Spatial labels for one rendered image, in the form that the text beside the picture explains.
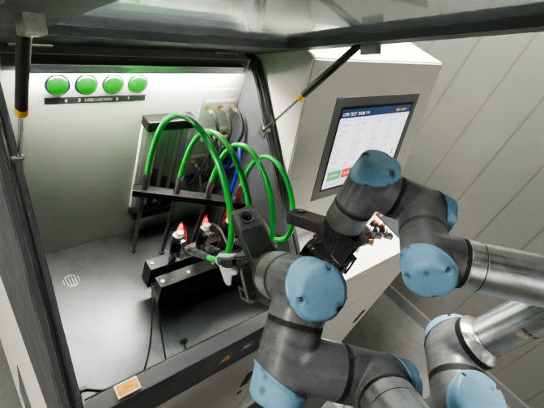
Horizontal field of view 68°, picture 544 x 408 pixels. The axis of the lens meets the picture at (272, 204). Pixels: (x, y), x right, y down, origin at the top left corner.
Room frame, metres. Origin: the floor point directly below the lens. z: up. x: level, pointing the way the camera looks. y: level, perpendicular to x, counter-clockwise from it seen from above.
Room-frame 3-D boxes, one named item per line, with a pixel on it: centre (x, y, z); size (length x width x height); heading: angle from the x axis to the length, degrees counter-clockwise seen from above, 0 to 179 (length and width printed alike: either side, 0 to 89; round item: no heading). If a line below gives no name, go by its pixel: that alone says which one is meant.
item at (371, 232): (1.21, -0.37, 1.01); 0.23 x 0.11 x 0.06; 144
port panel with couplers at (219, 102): (1.05, 0.25, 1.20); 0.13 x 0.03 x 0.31; 144
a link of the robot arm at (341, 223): (0.62, -0.14, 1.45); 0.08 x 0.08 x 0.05
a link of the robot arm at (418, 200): (0.60, -0.24, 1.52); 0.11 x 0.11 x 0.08; 3
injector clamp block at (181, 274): (0.80, 0.11, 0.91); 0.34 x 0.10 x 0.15; 144
